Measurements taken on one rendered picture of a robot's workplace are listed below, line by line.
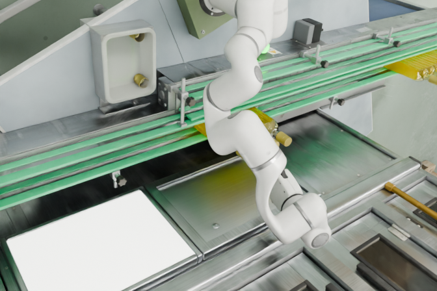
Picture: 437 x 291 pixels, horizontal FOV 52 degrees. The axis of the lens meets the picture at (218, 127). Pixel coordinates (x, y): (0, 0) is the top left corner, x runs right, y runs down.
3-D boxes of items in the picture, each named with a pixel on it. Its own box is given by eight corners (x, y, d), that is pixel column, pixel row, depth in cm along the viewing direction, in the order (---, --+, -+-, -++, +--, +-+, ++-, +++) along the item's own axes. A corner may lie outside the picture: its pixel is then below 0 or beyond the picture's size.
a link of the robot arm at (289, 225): (275, 144, 109) (320, 212, 113) (231, 174, 109) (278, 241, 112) (283, 150, 101) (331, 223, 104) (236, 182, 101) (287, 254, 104)
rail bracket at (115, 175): (99, 175, 143) (117, 199, 134) (97, 158, 139) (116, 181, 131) (110, 171, 145) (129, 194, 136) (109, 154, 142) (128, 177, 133)
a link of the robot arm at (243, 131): (297, 126, 111) (255, 145, 121) (250, 55, 108) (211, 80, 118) (269, 162, 99) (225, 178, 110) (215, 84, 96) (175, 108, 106)
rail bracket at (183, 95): (166, 116, 148) (187, 134, 139) (167, 70, 139) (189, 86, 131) (174, 114, 149) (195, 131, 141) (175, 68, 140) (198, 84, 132)
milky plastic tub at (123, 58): (95, 94, 143) (106, 106, 137) (89, 26, 131) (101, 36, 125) (144, 82, 152) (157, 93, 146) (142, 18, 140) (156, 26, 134)
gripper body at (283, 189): (304, 218, 123) (285, 193, 132) (311, 190, 118) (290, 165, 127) (281, 225, 121) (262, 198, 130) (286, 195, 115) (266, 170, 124)
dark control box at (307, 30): (291, 38, 187) (305, 45, 182) (294, 19, 183) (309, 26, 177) (305, 35, 192) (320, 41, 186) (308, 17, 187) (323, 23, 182)
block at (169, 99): (155, 102, 151) (166, 112, 147) (155, 77, 146) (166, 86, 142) (164, 101, 153) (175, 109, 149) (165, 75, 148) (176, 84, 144)
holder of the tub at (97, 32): (96, 108, 146) (106, 118, 141) (89, 26, 131) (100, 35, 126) (143, 96, 155) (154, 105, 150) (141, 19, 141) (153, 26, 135)
